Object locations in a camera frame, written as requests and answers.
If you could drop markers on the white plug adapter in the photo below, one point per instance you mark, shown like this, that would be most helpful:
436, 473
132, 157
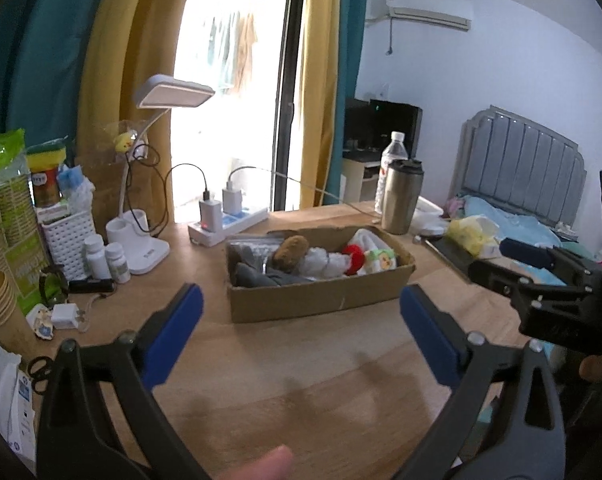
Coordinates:
66, 317

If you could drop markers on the brown cardboard box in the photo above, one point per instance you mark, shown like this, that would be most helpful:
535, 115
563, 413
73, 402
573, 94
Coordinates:
249, 305

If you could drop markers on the cotton swab bag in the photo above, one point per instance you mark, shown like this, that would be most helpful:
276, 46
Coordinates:
256, 251

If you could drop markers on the clear water bottle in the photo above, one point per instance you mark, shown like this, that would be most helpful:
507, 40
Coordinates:
395, 151

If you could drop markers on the clear plastic bag bundle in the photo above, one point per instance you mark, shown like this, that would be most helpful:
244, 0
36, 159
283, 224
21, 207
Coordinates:
318, 264

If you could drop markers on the white paper towel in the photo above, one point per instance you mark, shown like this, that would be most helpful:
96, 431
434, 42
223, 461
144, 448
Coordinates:
371, 244

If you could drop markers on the white desk lamp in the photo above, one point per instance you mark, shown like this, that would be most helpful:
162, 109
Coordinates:
143, 210

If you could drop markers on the black small device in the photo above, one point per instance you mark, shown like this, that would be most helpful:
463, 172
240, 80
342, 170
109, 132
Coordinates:
92, 286

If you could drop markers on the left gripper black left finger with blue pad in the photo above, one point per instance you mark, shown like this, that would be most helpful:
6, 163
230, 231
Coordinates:
76, 436

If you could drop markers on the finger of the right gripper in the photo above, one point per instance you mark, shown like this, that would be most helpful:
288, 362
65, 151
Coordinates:
568, 267
513, 285

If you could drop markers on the black monitor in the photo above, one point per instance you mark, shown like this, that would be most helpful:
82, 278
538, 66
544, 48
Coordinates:
368, 126

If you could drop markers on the yellow crumpled bag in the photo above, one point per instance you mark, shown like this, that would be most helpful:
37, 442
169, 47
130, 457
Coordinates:
477, 235

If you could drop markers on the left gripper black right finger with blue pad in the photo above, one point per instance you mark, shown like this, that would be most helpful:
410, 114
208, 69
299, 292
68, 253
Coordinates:
503, 418

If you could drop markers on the white pill bottle tall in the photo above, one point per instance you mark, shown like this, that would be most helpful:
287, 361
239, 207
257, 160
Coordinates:
94, 251

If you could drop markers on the yellow curtain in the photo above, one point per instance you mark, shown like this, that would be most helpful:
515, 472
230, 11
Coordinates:
318, 89

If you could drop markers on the teal curtain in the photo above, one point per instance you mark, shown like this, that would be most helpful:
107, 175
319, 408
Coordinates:
43, 45

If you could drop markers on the white power strip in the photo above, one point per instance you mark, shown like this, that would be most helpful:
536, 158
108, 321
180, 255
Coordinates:
231, 225

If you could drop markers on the green tissue packet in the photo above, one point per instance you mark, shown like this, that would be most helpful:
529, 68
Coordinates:
378, 260

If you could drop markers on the white plastic basket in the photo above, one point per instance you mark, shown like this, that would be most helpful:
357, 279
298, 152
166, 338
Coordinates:
65, 242

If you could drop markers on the black scissors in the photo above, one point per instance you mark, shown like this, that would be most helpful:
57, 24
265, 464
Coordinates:
39, 369

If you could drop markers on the grey bed headboard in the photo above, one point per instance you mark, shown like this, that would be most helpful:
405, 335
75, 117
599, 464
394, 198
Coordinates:
519, 166

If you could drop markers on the person hand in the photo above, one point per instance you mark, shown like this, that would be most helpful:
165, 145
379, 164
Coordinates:
274, 465

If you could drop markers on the green paper cup package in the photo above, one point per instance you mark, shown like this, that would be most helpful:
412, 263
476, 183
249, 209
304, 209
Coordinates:
22, 252

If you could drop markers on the red plush ball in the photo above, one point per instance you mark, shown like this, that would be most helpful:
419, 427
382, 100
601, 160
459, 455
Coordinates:
357, 258

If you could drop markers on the white air conditioner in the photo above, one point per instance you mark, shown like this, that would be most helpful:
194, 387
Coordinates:
453, 14

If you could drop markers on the grey sock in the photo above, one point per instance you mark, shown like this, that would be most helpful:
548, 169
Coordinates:
247, 276

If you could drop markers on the white pill bottle short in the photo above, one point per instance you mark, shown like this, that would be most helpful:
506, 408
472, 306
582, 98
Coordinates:
117, 263

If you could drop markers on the steel travel tumbler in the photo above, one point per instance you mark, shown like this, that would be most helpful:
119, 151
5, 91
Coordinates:
403, 186

